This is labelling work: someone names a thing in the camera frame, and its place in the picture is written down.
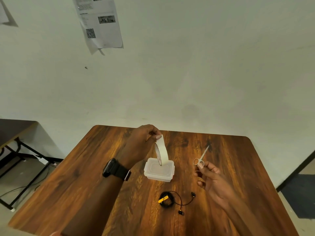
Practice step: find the person's left hand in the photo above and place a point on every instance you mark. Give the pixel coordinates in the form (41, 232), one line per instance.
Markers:
(135, 147)

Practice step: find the person's right hand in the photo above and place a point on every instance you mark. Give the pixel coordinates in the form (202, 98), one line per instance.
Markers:
(216, 184)

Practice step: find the person's left thumb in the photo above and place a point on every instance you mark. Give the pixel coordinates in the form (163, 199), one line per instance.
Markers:
(155, 138)

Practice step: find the person's right thumb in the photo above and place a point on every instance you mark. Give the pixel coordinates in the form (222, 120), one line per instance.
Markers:
(200, 165)

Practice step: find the small silver scissors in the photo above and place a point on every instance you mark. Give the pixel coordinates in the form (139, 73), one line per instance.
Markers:
(202, 156)

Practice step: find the white tape roll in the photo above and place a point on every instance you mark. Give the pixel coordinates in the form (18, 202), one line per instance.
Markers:
(163, 149)

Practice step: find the person's right forearm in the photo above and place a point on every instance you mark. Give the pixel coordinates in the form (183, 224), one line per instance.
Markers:
(243, 218)

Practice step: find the person's left forearm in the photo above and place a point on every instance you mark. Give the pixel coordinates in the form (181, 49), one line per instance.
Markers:
(98, 201)

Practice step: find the clear plastic lidded container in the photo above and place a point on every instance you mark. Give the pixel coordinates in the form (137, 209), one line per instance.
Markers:
(158, 172)

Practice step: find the black earphones with yellow tag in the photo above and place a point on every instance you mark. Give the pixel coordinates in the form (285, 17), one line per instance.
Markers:
(167, 200)

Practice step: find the black wristwatch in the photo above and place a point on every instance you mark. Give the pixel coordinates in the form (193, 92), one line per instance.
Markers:
(115, 169)

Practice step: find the dark floor mat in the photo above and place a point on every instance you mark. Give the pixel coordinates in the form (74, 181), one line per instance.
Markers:
(300, 194)

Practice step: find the white power adapter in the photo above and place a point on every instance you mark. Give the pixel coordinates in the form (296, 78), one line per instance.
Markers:
(42, 160)

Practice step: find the printed paper sheet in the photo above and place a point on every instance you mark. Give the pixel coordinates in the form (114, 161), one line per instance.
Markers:
(101, 24)

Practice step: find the dark wooden side table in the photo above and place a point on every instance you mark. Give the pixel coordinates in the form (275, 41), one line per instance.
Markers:
(12, 130)

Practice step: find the black wall trim strip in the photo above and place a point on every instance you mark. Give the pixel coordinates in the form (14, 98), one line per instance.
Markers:
(295, 170)

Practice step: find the black metal table frame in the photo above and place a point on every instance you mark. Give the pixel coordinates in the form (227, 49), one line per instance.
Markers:
(22, 154)

